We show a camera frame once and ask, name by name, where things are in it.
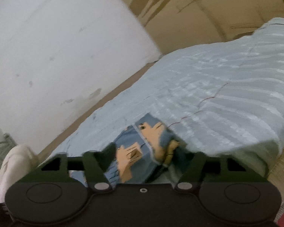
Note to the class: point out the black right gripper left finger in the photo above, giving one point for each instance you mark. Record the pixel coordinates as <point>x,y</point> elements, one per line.
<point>95,166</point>

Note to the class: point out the brown wooden bed frame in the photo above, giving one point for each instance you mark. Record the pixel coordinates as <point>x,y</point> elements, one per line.
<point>74,126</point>

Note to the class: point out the light blue striped bed quilt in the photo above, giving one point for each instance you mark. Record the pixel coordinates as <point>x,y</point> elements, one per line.
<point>221,98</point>

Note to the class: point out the rolled cream comforter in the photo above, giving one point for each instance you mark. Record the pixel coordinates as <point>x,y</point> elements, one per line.
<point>18,162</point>

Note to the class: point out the blue pants with orange cars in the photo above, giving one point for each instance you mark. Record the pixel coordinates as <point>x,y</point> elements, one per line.
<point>141,153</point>

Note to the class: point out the plywood board panel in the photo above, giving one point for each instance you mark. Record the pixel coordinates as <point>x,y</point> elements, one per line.
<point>175,24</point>

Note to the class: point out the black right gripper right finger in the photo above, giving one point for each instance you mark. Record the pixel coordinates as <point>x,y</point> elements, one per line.
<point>201,170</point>

